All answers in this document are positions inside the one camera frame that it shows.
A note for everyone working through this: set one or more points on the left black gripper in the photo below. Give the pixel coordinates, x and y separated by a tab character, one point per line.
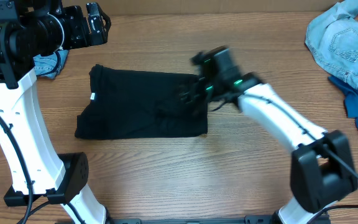
95	23

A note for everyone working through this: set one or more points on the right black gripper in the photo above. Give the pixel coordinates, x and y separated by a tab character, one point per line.
201	83

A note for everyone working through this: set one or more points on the black t-shirt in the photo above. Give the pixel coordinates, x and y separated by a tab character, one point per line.
126	104

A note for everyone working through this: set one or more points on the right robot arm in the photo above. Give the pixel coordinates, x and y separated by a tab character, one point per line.
322	169

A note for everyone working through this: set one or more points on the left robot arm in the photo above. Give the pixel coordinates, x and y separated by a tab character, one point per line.
28	29

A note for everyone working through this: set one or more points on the folded blue jeans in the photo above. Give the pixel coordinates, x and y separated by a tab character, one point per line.
50	66

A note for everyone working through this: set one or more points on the light blue denim jeans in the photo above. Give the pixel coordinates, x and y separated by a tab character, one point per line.
332	39

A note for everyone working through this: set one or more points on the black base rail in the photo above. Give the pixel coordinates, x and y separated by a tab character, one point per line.
248	219

